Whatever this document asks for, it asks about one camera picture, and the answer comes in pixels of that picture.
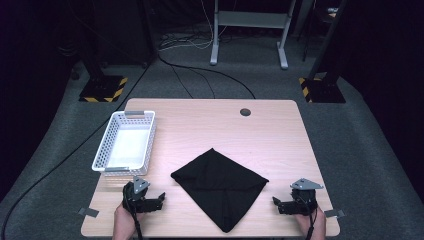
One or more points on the person's right hand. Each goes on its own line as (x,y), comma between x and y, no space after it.
(316,228)

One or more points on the white perforated plastic basket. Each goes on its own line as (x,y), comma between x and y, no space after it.
(128,146)

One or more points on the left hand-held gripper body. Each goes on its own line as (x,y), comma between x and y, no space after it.
(135,200)

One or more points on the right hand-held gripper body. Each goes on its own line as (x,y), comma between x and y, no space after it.
(303,203)

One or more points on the black cabinet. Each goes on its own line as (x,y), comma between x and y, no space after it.
(123,30)

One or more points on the black stand with striped base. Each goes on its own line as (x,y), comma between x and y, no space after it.
(101,88)
(325,90)

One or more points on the grey metal stand frame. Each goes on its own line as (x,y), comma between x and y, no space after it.
(253,19)

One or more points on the black shirt with cartoon print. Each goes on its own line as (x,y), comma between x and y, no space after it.
(220,186)

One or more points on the grey tape strip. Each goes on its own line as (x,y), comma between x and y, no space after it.
(88,212)
(334,213)

